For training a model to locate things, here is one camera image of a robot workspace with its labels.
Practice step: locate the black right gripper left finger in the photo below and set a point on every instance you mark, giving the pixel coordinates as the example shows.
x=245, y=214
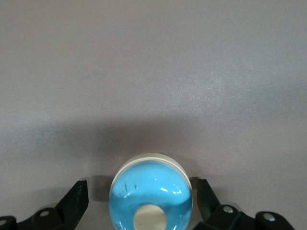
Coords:
x=69, y=206

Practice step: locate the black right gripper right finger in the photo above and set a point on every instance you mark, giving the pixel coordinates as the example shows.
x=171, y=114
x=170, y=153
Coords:
x=216, y=215

